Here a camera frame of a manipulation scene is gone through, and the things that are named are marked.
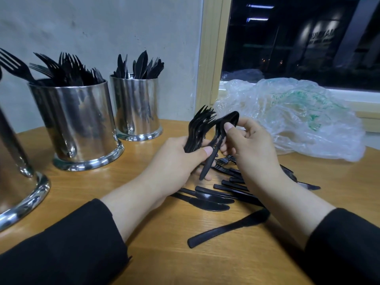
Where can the person's right hand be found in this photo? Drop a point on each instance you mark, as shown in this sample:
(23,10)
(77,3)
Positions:
(255,154)

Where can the person's left hand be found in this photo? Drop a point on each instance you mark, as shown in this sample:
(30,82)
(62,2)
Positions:
(172,172)

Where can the pile of black plastic cutlery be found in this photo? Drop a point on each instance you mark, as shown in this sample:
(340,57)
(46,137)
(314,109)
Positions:
(231,187)

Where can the black plastic spoon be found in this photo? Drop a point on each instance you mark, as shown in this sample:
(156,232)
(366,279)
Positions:
(228,120)

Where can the black plastic fork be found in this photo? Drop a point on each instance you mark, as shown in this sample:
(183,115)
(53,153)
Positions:
(193,130)
(200,124)
(208,121)

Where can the clear plastic bag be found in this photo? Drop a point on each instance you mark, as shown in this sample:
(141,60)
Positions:
(297,112)

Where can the black plastic knife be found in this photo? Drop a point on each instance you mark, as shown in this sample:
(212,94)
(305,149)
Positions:
(225,228)

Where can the bunch of black knives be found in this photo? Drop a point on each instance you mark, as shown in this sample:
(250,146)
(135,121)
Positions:
(139,67)

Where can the bunch of black forks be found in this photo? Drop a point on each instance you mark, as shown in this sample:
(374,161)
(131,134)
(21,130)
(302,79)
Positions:
(59,69)

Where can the person's left forearm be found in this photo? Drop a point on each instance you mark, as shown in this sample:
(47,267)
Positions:
(71,249)

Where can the dark parked car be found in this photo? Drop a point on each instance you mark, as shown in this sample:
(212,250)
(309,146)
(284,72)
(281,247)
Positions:
(243,75)

